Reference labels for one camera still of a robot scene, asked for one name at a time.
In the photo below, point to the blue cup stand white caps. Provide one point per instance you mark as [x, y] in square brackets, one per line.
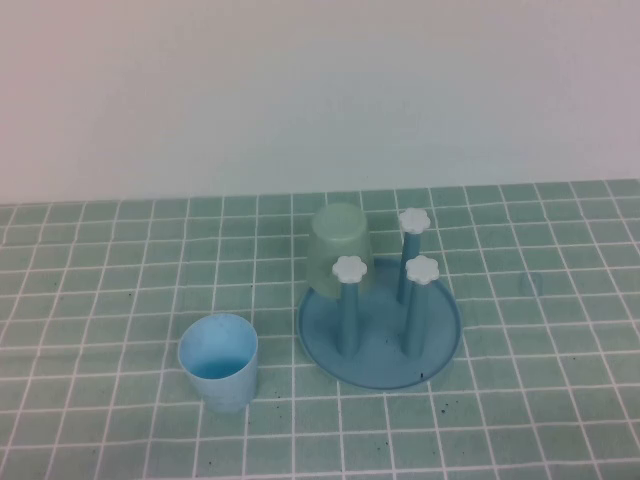
[380, 360]

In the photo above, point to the green grid tablecloth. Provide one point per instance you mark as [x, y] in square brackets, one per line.
[100, 400]

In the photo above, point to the light blue plastic cup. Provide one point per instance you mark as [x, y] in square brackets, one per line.
[235, 385]

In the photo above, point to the pale green plastic cup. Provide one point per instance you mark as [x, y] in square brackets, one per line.
[335, 240]

